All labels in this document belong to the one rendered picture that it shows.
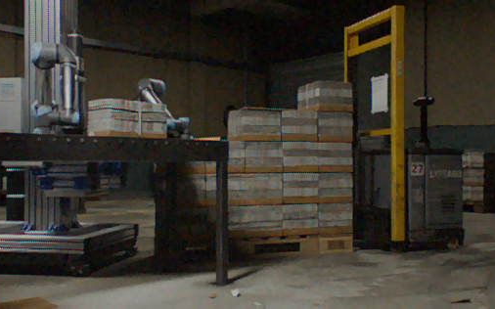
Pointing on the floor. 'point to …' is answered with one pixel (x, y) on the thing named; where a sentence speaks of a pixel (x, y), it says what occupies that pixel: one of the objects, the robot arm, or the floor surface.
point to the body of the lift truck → (422, 192)
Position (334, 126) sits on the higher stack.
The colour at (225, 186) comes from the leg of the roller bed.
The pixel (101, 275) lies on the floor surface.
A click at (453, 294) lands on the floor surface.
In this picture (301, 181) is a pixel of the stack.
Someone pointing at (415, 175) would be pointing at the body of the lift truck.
